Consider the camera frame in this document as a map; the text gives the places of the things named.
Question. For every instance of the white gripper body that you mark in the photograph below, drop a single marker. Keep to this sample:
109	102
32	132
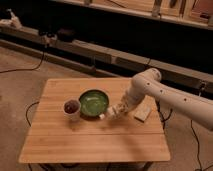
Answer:
130	100

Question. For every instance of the white plastic bottle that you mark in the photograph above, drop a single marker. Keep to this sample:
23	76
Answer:
114	111

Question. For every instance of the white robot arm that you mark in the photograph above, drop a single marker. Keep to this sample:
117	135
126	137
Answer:
148	82

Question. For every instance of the green ceramic bowl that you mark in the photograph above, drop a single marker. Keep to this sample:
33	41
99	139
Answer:
94	103

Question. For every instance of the beige rectangular sponge block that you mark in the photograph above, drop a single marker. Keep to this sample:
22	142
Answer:
142	112

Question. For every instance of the wooden table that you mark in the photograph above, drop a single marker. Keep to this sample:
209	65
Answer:
53	138

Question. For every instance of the white cup with dark contents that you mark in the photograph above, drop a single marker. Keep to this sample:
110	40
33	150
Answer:
72	109

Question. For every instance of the dark device on ledge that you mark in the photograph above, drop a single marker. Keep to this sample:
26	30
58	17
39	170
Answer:
66	35

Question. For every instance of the wooden shelf at back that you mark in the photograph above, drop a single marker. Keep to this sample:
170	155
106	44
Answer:
172	11

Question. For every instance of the white object on ledge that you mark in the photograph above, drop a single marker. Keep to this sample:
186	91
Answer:
13	21

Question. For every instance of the long low metal rail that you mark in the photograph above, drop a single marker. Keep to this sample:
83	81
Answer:
173	73

